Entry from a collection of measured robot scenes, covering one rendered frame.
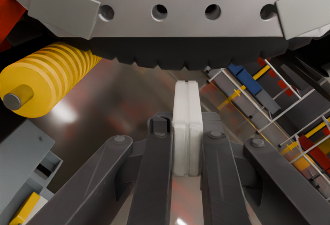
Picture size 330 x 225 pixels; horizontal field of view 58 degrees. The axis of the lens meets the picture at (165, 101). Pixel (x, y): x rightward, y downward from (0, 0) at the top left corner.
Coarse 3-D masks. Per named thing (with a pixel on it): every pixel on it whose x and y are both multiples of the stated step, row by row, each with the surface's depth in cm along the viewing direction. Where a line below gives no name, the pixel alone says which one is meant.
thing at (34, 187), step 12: (48, 156) 76; (36, 168) 67; (48, 168) 75; (36, 180) 67; (48, 180) 69; (24, 192) 65; (36, 192) 67; (12, 204) 61; (24, 204) 59; (0, 216) 58; (12, 216) 59; (24, 216) 57
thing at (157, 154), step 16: (160, 128) 14; (160, 144) 13; (144, 160) 12; (160, 160) 12; (144, 176) 11; (160, 176) 11; (144, 192) 10; (160, 192) 10; (144, 208) 10; (160, 208) 10; (128, 224) 9; (144, 224) 9; (160, 224) 9
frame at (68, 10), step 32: (32, 0) 25; (64, 0) 24; (96, 0) 24; (128, 0) 24; (160, 0) 24; (192, 0) 24; (224, 0) 24; (256, 0) 24; (288, 0) 23; (320, 0) 23; (64, 32) 26; (96, 32) 26; (128, 32) 25; (160, 32) 25; (192, 32) 25; (224, 32) 25; (256, 32) 25; (288, 32) 24; (320, 32) 24
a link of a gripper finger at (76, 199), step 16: (112, 144) 13; (128, 144) 13; (96, 160) 12; (112, 160) 12; (80, 176) 11; (96, 176) 11; (112, 176) 12; (64, 192) 10; (80, 192) 10; (96, 192) 11; (112, 192) 12; (128, 192) 14; (48, 208) 10; (64, 208) 10; (80, 208) 10; (96, 208) 11; (112, 208) 12; (32, 224) 9; (48, 224) 9; (64, 224) 9; (80, 224) 10; (96, 224) 11
